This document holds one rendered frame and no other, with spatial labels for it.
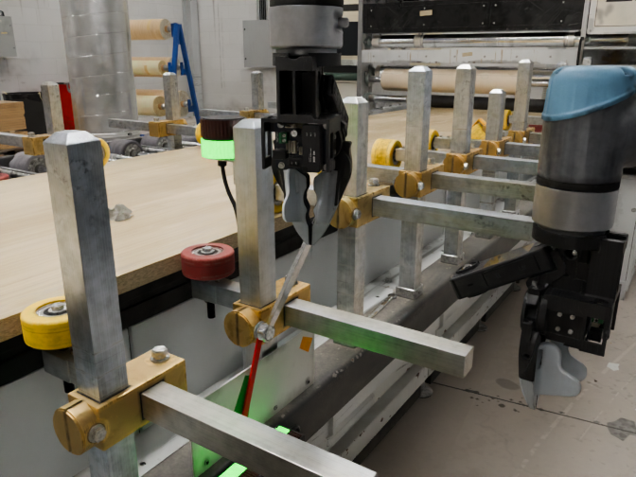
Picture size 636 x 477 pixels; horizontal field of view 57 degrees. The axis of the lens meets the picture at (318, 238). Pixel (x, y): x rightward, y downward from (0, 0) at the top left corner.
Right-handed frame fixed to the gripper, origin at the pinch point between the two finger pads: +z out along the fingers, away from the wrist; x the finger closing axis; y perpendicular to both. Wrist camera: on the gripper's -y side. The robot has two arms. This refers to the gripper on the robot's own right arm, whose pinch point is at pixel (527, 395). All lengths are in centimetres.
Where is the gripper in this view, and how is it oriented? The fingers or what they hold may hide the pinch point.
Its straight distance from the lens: 71.3
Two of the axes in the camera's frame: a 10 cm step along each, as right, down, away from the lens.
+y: 8.4, 1.7, -5.2
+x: 5.5, -2.5, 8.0
